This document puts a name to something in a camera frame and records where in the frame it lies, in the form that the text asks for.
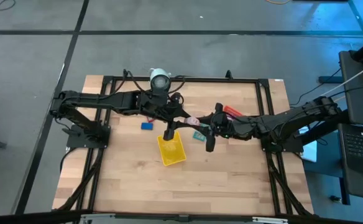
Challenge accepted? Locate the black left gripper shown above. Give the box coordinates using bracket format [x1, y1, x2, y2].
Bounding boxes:
[159, 92, 198, 141]

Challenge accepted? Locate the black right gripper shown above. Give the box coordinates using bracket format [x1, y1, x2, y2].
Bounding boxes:
[200, 102, 237, 153]

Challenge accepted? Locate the yellow plastic basket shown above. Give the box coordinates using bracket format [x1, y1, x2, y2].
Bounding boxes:
[156, 130, 188, 167]

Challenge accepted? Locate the orange plastic basket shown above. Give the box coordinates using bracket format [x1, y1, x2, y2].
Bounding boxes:
[223, 105, 244, 118]

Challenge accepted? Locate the white paper sheet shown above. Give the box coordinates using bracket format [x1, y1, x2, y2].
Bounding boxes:
[301, 126, 318, 163]

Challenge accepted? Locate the black side desk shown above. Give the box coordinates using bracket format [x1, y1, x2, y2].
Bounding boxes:
[338, 49, 363, 125]

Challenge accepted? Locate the black laptop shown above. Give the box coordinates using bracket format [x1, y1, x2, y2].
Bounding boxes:
[338, 123, 363, 179]

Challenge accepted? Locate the black aluminium table frame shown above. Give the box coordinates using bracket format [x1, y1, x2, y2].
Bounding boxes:
[0, 68, 363, 224]

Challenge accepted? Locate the silver frame bracket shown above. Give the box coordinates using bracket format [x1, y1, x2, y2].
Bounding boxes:
[81, 213, 116, 220]
[252, 217, 290, 224]

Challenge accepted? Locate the white cable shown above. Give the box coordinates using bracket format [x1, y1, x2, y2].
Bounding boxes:
[319, 58, 363, 98]

